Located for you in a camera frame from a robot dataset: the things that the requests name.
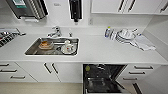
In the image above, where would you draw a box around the yellow air hockey puck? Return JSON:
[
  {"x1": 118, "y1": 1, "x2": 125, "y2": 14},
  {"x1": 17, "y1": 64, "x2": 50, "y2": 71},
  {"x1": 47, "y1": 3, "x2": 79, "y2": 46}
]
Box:
[{"x1": 85, "y1": 65, "x2": 92, "y2": 72}]

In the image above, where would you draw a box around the stainless steel dishwasher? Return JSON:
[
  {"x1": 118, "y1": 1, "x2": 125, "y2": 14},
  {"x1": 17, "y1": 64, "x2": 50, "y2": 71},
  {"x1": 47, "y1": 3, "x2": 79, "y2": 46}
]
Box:
[{"x1": 82, "y1": 63, "x2": 145, "y2": 94}]

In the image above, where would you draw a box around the white patterned mug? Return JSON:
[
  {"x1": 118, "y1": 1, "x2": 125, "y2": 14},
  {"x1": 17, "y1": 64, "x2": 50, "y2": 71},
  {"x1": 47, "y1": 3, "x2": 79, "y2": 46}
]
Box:
[{"x1": 60, "y1": 39, "x2": 77, "y2": 55}]

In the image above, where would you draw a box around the small chrome sink button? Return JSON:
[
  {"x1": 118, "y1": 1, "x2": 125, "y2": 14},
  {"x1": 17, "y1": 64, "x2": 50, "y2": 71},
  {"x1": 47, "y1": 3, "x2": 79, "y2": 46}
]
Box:
[{"x1": 68, "y1": 30, "x2": 74, "y2": 38}]

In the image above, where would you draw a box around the white sink base cabinet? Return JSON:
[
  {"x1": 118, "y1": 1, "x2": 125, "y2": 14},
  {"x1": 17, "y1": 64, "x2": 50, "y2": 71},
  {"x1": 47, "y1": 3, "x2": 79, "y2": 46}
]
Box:
[{"x1": 14, "y1": 61, "x2": 84, "y2": 84}]

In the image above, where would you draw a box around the clear drinking glass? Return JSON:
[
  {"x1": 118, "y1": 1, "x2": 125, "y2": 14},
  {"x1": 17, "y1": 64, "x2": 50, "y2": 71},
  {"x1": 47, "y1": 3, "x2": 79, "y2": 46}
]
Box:
[{"x1": 110, "y1": 30, "x2": 117, "y2": 41}]

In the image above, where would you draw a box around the chrome sink faucet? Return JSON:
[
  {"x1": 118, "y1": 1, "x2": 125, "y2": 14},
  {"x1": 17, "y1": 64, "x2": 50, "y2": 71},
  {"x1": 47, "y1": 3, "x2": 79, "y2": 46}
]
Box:
[{"x1": 46, "y1": 25, "x2": 63, "y2": 39}]

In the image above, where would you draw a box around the orange bowl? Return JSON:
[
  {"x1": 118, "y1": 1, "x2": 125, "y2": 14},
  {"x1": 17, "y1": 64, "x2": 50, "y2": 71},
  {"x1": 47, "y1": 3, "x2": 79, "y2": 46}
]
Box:
[{"x1": 38, "y1": 39, "x2": 55, "y2": 51}]

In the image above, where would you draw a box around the stack of white plates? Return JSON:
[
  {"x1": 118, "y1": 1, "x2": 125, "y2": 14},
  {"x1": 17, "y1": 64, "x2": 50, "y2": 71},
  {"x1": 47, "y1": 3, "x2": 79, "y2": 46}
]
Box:
[{"x1": 114, "y1": 28, "x2": 139, "y2": 45}]

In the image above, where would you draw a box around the stainless steel sink basin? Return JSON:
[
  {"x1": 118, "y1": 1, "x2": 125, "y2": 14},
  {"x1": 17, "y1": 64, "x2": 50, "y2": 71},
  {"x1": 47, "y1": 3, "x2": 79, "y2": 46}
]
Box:
[{"x1": 23, "y1": 36, "x2": 81, "y2": 57}]

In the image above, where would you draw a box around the white drawer stack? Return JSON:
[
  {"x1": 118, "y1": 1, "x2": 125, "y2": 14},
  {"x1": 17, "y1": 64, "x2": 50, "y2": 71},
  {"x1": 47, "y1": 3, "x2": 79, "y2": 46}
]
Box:
[
  {"x1": 0, "y1": 61, "x2": 38, "y2": 84},
  {"x1": 116, "y1": 63, "x2": 161, "y2": 83}
]

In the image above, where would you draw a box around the steel paper towel dispenser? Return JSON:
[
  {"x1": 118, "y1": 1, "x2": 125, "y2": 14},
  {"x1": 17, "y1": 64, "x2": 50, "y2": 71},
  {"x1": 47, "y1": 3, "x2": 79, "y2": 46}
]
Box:
[{"x1": 5, "y1": 0, "x2": 50, "y2": 21}]

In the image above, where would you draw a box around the dish rack with dishes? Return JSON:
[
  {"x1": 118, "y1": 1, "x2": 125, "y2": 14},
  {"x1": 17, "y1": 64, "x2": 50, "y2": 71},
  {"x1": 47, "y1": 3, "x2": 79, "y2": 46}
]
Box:
[{"x1": 0, "y1": 28, "x2": 27, "y2": 48}]

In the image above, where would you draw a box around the white wall outlet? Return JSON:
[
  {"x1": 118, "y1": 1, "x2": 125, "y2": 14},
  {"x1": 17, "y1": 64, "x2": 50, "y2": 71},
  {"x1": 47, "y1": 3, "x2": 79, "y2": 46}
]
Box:
[{"x1": 88, "y1": 18, "x2": 94, "y2": 26}]

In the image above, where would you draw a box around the black wall soap dispenser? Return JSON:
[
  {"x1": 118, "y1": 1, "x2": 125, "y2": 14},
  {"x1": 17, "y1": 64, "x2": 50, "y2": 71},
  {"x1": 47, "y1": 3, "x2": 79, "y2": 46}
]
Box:
[{"x1": 68, "y1": 0, "x2": 83, "y2": 24}]

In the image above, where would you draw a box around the small wall label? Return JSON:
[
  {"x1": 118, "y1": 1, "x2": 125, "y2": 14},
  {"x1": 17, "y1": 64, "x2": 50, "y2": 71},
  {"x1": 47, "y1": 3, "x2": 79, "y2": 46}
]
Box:
[{"x1": 53, "y1": 2, "x2": 62, "y2": 7}]

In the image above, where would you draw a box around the white wall cabinet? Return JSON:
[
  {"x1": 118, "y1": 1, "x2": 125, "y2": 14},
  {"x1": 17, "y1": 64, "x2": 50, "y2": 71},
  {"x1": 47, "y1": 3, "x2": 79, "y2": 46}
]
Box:
[{"x1": 90, "y1": 0, "x2": 168, "y2": 15}]

